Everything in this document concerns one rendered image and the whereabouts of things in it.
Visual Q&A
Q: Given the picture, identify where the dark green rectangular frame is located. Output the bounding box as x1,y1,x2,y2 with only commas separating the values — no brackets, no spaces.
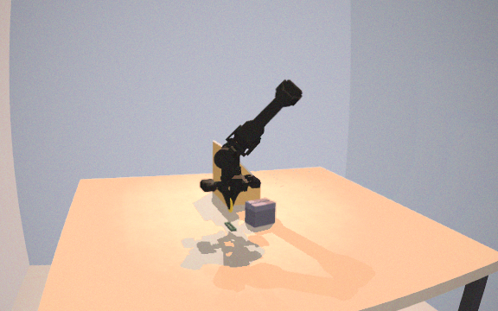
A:
225,222,237,232

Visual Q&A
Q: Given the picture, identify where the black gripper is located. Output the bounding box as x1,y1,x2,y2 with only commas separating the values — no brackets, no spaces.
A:
200,163,261,209

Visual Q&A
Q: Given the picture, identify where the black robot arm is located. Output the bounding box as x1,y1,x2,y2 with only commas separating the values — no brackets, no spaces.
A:
214,79,303,193

